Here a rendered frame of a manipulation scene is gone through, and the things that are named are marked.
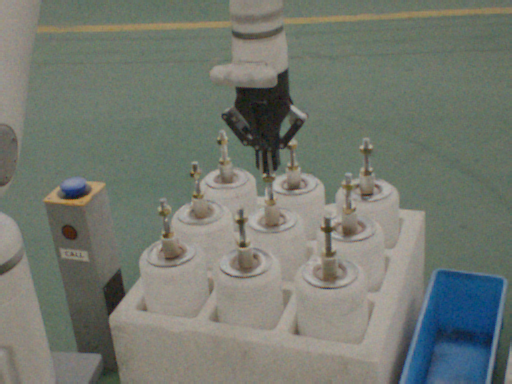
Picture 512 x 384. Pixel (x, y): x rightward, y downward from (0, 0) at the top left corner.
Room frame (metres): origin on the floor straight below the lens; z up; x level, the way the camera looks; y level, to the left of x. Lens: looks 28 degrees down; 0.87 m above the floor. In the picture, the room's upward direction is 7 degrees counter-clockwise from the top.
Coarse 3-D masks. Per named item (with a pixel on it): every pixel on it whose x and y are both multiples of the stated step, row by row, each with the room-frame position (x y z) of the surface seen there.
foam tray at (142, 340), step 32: (416, 224) 1.12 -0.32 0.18; (384, 256) 1.04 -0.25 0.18; (416, 256) 1.08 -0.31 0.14; (288, 288) 0.98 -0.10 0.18; (384, 288) 0.96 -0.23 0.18; (416, 288) 1.08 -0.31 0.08; (128, 320) 0.95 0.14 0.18; (160, 320) 0.94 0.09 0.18; (192, 320) 0.93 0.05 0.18; (288, 320) 0.91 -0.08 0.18; (384, 320) 0.88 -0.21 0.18; (416, 320) 1.08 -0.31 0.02; (128, 352) 0.95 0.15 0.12; (160, 352) 0.93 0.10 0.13; (192, 352) 0.91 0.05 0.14; (224, 352) 0.89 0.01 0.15; (256, 352) 0.87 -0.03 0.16; (288, 352) 0.85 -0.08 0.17; (320, 352) 0.83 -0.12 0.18; (352, 352) 0.83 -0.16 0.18; (384, 352) 0.84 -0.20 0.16
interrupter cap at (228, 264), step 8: (256, 248) 0.98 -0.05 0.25; (224, 256) 0.97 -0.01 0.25; (232, 256) 0.97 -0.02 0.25; (256, 256) 0.96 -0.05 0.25; (264, 256) 0.96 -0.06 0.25; (224, 264) 0.95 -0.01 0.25; (232, 264) 0.95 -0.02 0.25; (256, 264) 0.95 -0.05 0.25; (264, 264) 0.94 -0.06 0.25; (224, 272) 0.93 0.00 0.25; (232, 272) 0.93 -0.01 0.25; (240, 272) 0.93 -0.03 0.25; (248, 272) 0.92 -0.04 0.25; (256, 272) 0.92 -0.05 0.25; (264, 272) 0.92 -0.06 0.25
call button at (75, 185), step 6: (66, 180) 1.12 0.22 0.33; (72, 180) 1.12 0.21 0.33; (78, 180) 1.12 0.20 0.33; (84, 180) 1.12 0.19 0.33; (60, 186) 1.11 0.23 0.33; (66, 186) 1.10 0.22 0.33; (72, 186) 1.10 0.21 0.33; (78, 186) 1.10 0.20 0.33; (84, 186) 1.10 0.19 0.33; (66, 192) 1.10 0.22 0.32; (72, 192) 1.09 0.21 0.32; (78, 192) 1.10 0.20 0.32
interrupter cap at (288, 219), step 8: (280, 208) 1.09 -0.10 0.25; (288, 208) 1.09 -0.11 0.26; (256, 216) 1.07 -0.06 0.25; (264, 216) 1.08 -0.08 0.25; (280, 216) 1.07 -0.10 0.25; (288, 216) 1.06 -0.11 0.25; (296, 216) 1.06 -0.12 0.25; (248, 224) 1.05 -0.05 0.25; (256, 224) 1.05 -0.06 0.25; (264, 224) 1.05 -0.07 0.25; (280, 224) 1.05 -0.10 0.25; (288, 224) 1.04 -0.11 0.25; (264, 232) 1.03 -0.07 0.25; (272, 232) 1.02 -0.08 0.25
